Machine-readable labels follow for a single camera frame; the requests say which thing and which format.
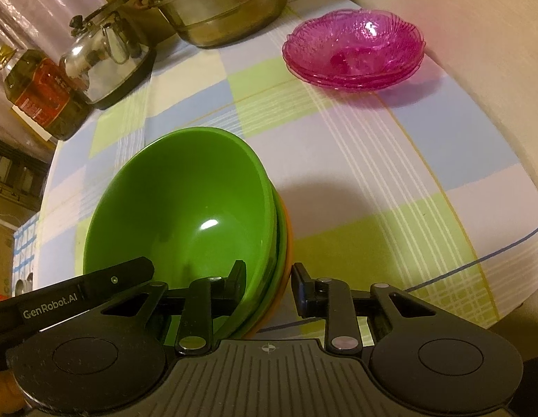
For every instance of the green plastic bowl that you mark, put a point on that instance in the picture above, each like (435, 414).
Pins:
(177, 208)
(281, 243)

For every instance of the small metal cup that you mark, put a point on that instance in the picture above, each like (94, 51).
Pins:
(23, 286)

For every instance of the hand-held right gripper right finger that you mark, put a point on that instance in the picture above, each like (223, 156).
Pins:
(300, 287)

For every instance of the wooden board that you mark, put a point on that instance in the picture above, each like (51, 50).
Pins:
(162, 24)

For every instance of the orange plastic bowl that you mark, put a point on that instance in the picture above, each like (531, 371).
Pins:
(290, 247)

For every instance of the blue checked cloth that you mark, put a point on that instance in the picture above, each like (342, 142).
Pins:
(25, 247)

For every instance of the stainless steel steamer pot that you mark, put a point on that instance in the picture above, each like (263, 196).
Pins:
(225, 4)

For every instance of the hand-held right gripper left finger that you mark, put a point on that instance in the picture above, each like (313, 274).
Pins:
(240, 279)

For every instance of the person's left hand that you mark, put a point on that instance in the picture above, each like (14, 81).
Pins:
(3, 395)

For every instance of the stainless steel kettle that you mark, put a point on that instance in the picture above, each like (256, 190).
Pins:
(104, 61)

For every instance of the cooking oil bottle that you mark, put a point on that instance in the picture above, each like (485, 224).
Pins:
(43, 91)

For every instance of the pink translucent plate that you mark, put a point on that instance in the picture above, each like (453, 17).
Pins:
(338, 88)
(351, 41)
(304, 74)

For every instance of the checked pastel tablecloth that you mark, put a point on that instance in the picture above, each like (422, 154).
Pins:
(360, 152)

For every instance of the dark cabinet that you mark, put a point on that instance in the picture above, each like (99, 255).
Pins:
(17, 173)

